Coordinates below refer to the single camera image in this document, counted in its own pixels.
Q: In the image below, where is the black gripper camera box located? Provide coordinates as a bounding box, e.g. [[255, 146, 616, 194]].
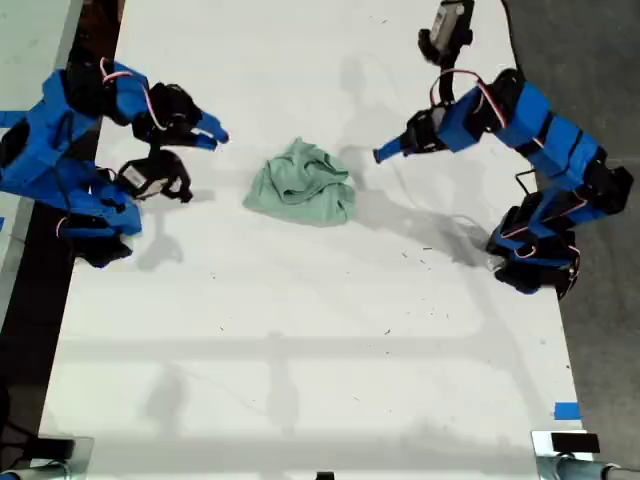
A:
[[115, 148, 195, 205], [416, 0, 476, 67]]

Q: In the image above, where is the metal table clamp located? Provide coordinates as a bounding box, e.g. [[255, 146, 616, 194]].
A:
[[0, 435, 95, 480], [529, 428, 640, 480]]

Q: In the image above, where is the long blue tape strip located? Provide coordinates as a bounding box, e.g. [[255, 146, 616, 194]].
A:
[[0, 109, 32, 129]]

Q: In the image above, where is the white side table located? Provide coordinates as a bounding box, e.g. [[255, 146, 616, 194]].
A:
[[0, 0, 85, 321]]

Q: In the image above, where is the pale green t-shirt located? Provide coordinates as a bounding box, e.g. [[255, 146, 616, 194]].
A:
[[241, 136, 358, 228]]

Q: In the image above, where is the small black box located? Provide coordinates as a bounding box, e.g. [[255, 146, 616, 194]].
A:
[[33, 437, 77, 459], [550, 432, 601, 454]]

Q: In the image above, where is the short blue tape piece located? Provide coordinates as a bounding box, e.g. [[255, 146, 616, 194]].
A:
[[553, 401, 583, 422]]

